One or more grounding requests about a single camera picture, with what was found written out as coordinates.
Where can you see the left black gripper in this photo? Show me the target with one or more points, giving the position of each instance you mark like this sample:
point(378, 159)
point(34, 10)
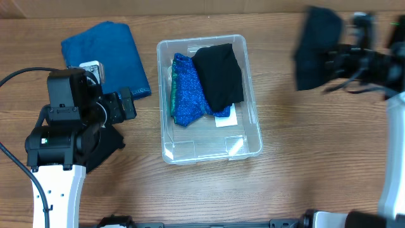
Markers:
point(118, 114)

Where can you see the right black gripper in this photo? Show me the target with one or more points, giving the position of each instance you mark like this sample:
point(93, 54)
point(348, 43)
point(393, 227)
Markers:
point(345, 60)

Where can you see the black cloth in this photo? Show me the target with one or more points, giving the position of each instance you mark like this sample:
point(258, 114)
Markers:
point(110, 140)
point(220, 76)
point(320, 34)

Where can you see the sparkly blue green cloth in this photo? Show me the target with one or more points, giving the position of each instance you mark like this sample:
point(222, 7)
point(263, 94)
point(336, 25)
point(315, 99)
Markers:
point(188, 102)

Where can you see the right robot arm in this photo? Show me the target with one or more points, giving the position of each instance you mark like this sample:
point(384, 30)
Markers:
point(391, 203)

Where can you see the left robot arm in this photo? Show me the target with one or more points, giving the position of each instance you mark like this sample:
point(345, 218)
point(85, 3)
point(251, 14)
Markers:
point(74, 134)

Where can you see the blue terry towel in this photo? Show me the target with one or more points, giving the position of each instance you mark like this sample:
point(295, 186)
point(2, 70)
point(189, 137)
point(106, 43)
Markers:
point(113, 45)

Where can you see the clear plastic storage bin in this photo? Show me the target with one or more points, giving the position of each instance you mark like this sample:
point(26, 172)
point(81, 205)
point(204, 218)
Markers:
point(202, 141)

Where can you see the white label in bin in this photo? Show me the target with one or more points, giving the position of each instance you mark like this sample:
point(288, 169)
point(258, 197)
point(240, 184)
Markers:
point(231, 120)

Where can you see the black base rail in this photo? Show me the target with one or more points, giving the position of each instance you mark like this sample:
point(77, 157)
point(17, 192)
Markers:
point(126, 221)

